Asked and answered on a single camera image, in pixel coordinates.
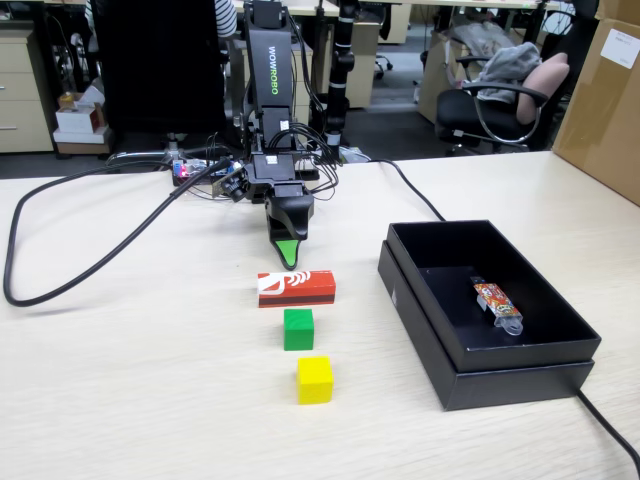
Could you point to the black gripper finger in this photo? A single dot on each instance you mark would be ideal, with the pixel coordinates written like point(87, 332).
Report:
point(295, 212)

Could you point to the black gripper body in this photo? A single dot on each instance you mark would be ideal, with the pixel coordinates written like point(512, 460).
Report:
point(272, 170)

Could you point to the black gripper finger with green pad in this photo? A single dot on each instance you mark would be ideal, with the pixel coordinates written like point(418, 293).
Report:
point(287, 252)

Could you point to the red white carton box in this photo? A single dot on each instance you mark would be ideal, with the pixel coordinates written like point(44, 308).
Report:
point(300, 290)

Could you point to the green wooden cube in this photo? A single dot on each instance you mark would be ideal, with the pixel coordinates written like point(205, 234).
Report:
point(298, 330)

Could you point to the yellow wooden cube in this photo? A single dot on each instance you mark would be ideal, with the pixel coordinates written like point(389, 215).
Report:
point(315, 380)

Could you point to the black WOWROBO robot arm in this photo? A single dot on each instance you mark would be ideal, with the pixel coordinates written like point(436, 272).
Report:
point(267, 60)

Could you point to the black cardboard box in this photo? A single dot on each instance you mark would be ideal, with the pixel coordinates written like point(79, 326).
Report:
point(440, 300)

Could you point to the flat white tray box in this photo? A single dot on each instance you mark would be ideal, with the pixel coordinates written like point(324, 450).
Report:
point(80, 147)

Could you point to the small open cardboard box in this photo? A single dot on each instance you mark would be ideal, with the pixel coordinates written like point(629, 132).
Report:
point(67, 100)

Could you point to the black open box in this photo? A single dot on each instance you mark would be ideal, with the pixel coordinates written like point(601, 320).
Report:
point(515, 387)

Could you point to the large cardboard box white label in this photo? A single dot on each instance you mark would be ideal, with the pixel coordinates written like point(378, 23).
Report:
point(605, 125)

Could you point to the plain cardboard box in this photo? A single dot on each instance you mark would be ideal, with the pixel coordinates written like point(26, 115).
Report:
point(620, 7)

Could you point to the controller circuit board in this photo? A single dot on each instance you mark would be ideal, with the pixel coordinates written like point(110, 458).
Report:
point(185, 171)

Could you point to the black pole white bands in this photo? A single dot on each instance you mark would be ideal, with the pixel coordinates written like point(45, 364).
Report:
point(340, 60)

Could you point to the beige office cabinet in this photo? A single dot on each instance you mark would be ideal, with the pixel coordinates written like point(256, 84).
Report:
point(397, 25)
point(362, 75)

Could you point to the large black monitor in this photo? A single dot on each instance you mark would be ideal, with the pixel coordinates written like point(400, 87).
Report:
point(160, 65)

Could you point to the office chair caster base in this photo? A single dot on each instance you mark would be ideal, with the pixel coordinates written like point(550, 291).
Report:
point(382, 62)

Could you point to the person in striped shirt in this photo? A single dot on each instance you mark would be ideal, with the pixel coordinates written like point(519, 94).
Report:
point(225, 17)

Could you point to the beige office desk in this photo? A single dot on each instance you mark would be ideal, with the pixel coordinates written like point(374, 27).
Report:
point(307, 7)

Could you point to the black office chair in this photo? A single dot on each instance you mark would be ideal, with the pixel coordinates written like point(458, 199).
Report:
point(455, 110)

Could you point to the white carton red side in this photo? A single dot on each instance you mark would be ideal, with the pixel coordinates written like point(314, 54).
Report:
point(75, 120)

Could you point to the colourful flash drive clear cap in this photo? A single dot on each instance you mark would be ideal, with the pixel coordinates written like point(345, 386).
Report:
point(495, 300)

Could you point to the grey cloth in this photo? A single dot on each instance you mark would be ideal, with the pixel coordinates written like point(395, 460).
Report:
point(510, 65)

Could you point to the pink cushion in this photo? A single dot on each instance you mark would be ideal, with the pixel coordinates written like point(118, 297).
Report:
point(545, 80)

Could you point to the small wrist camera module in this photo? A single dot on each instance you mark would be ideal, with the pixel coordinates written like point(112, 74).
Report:
point(232, 186)

